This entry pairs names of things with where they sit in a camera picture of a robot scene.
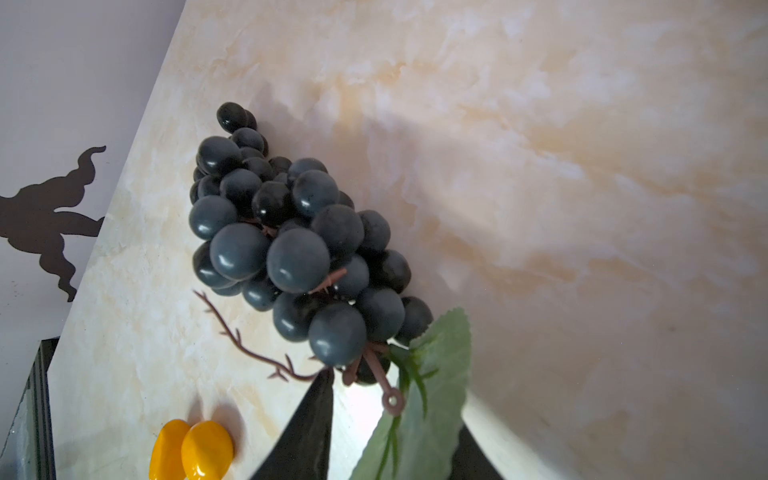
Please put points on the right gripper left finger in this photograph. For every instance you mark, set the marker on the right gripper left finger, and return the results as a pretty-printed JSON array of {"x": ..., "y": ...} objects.
[{"x": 303, "y": 449}]

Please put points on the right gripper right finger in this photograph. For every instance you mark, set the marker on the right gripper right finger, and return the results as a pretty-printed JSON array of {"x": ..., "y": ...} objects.
[{"x": 469, "y": 462}]

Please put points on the dark fake grape bunch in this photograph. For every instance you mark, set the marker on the dark fake grape bunch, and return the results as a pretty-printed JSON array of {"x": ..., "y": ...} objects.
[{"x": 283, "y": 236}]

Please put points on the yellow tomato cluster top left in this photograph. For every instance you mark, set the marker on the yellow tomato cluster top left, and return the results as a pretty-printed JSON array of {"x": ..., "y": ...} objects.
[{"x": 207, "y": 451}]

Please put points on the yellow tomato cluster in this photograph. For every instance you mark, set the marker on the yellow tomato cluster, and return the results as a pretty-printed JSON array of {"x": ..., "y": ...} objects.
[
  {"x": 166, "y": 459},
  {"x": 207, "y": 451}
]

